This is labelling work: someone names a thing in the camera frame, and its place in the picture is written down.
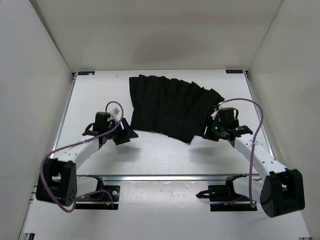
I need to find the aluminium table rail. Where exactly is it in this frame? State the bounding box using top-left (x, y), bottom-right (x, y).
top-left (93, 174), bottom-right (236, 182)

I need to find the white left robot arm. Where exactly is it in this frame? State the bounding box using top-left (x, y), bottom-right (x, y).
top-left (35, 108), bottom-right (138, 207)

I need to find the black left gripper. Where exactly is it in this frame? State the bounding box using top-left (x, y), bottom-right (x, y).
top-left (106, 116), bottom-right (139, 145)

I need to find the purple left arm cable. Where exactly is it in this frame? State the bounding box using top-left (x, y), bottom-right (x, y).
top-left (41, 100), bottom-right (123, 213)

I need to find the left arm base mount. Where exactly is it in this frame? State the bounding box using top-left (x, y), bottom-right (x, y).
top-left (75, 181), bottom-right (121, 211)

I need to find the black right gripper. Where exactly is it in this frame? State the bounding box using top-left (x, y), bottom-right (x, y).
top-left (193, 115), bottom-right (226, 142)

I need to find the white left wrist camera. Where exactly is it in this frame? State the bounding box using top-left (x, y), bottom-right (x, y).
top-left (109, 107), bottom-right (120, 123)

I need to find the corner label sticker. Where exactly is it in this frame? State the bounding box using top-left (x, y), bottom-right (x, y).
top-left (77, 71), bottom-right (95, 76)
top-left (225, 69), bottom-right (243, 74)

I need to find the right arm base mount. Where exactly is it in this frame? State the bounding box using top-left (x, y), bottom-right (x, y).
top-left (195, 185), bottom-right (258, 212)

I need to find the left corner label sticker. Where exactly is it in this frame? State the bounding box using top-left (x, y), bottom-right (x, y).
top-left (77, 71), bottom-right (95, 76)

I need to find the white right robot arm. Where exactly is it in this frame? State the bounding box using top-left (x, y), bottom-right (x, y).
top-left (196, 107), bottom-right (305, 218)

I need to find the black pleated skirt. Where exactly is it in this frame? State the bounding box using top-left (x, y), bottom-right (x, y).
top-left (129, 74), bottom-right (225, 144)

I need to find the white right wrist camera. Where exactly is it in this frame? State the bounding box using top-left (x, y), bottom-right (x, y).
top-left (211, 102), bottom-right (224, 119)

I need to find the right corner label sticker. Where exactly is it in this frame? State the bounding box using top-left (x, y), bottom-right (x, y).
top-left (225, 69), bottom-right (243, 74)

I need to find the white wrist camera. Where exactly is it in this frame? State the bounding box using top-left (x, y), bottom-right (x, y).
top-left (211, 102), bottom-right (224, 119)
top-left (109, 107), bottom-right (120, 123)

